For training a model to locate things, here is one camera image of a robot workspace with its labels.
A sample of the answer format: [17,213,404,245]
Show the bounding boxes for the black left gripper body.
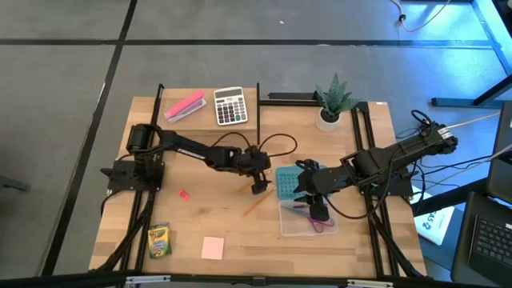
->
[238,144,274,182]

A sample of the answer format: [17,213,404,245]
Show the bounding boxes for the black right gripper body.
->
[294,158,334,202]

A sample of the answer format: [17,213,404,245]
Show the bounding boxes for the purple handled scissors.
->
[281,205,336,234]

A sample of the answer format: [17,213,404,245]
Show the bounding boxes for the clear pencil case teal lid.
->
[274,165,340,238]

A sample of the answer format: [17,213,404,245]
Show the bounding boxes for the pink sticky note pad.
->
[200,235,226,261]

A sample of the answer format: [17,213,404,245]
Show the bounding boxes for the yellow green crayon box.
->
[147,222,173,259]

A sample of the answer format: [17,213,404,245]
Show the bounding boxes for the white desk calculator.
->
[213,86,249,126]

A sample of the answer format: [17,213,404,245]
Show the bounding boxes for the potted snake plant white pot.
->
[314,73,363,133]

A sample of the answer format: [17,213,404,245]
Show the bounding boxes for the wooden desk shelf black legs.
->
[154,82,262,147]

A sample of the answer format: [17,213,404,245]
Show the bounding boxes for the pink stapler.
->
[163,89,208,124]

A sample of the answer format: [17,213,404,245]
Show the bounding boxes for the white box blue print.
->
[413,186,456,246]

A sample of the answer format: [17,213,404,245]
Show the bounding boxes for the black laptop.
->
[450,190,512,287]

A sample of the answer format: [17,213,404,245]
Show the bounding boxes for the dark monitor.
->
[486,100,512,205]

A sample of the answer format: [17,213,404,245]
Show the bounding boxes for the dark floor stand foot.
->
[0,174,31,193]

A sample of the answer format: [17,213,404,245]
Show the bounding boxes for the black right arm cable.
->
[322,158,397,220]

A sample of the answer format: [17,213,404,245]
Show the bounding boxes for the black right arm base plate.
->
[358,166,415,197]

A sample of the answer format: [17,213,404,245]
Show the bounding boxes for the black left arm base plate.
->
[99,159,166,193]

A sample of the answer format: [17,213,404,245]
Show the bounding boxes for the grey floor cable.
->
[434,144,512,186]

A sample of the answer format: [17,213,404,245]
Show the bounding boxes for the black desk leg frame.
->
[430,0,512,109]

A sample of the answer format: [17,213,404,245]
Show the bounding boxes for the yellow extension cord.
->
[443,112,502,130]

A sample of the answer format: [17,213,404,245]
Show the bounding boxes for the tan floor cable black plug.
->
[390,0,452,34]

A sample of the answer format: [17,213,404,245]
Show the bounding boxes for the black aluminium table frame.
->
[0,82,512,288]

